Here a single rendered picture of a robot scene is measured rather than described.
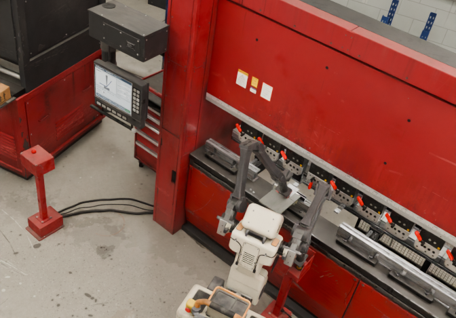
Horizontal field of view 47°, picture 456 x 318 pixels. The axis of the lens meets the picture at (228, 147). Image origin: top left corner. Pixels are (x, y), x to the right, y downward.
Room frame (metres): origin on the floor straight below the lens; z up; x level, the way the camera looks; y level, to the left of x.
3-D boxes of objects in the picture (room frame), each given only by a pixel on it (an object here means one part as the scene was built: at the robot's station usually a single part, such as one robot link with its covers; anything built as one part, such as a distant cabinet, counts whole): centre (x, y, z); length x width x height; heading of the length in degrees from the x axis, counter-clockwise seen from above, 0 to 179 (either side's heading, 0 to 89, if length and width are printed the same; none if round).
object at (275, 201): (2.74, -0.42, 1.00); 0.26 x 0.18 x 0.01; 146
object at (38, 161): (2.97, 1.41, 0.41); 0.25 x 0.20 x 0.83; 146
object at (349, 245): (2.48, -0.97, 0.89); 0.30 x 0.05 x 0.03; 56
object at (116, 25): (3.18, 0.79, 1.53); 0.51 x 0.25 x 0.85; 61
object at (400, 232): (2.43, -1.14, 1.26); 0.15 x 0.09 x 0.17; 56
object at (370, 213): (2.55, -0.98, 1.26); 0.15 x 0.09 x 0.17; 56
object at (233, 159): (3.17, -0.04, 0.92); 0.50 x 0.06 x 0.10; 56
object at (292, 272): (2.44, -0.58, 0.75); 0.20 x 0.16 x 0.18; 58
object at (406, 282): (2.26, -1.30, 0.89); 0.30 x 0.05 x 0.03; 56
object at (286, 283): (2.44, -0.58, 0.39); 0.05 x 0.05 x 0.54; 58
